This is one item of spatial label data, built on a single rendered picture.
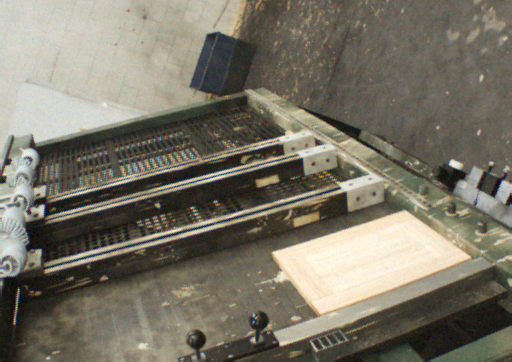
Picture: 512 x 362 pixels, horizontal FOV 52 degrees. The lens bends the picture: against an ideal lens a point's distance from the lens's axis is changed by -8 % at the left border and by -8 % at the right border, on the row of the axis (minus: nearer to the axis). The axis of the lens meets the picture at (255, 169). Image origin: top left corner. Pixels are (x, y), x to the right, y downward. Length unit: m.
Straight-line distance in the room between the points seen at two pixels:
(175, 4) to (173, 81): 0.89
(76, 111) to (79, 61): 1.45
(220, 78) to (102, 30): 1.57
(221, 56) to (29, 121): 1.95
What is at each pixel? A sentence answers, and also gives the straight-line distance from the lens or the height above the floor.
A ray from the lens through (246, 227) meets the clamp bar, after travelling 1.56.
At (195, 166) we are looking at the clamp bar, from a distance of 2.01.
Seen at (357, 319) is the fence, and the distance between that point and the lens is 1.18.
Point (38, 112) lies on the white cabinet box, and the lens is 5.01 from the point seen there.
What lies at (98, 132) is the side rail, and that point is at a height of 1.56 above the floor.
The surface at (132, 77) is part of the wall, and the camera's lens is 6.44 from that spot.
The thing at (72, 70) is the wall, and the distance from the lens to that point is 6.37.
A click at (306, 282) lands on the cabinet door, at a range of 1.35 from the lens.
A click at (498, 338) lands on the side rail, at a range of 1.12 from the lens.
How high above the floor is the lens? 1.92
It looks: 24 degrees down
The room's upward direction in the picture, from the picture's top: 74 degrees counter-clockwise
